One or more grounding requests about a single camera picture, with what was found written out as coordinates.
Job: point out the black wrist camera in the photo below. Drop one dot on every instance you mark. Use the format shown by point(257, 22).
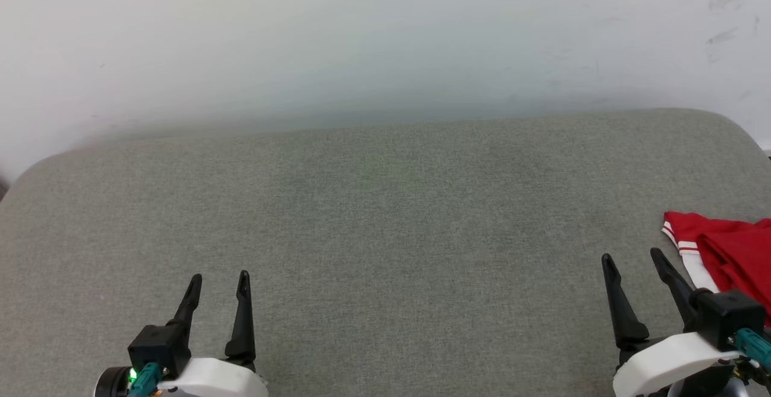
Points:
point(729, 318)
point(159, 349)

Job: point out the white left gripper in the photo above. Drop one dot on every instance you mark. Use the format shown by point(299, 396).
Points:
point(217, 380)

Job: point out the grey fabric sofa seat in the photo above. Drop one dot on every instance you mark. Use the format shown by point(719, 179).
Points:
point(361, 216)

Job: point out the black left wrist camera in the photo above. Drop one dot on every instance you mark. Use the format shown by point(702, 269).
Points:
point(159, 349)

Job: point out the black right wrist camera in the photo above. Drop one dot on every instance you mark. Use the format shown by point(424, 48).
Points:
point(729, 318)

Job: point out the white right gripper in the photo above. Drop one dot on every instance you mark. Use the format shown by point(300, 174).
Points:
point(668, 364)

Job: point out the red basketball jersey number 23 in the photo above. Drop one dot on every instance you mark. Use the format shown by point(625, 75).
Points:
point(735, 258)

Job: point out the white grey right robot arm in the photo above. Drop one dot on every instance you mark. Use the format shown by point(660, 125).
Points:
point(723, 385)

